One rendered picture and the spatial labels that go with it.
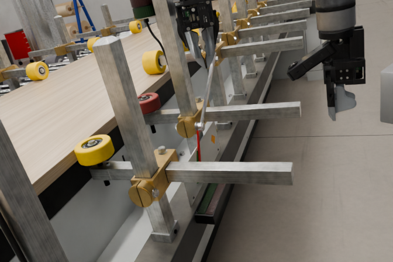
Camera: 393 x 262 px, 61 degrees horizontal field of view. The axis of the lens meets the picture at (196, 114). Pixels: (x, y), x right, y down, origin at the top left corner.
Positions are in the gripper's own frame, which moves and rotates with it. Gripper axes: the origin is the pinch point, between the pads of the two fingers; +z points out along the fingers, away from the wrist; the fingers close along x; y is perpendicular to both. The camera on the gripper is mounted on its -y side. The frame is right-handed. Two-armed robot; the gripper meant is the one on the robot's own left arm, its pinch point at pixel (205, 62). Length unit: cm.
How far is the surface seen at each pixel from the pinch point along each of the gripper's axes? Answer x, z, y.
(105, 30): -64, 5, -160
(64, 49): -79, 6, -118
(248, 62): 18, 23, -74
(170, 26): -6.2, -8.9, -3.1
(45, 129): -45.1, 10.5, -6.3
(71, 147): -32.7, 10.5, 8.5
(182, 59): -5.2, -0.7, -4.3
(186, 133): -8.2, 17.2, -1.0
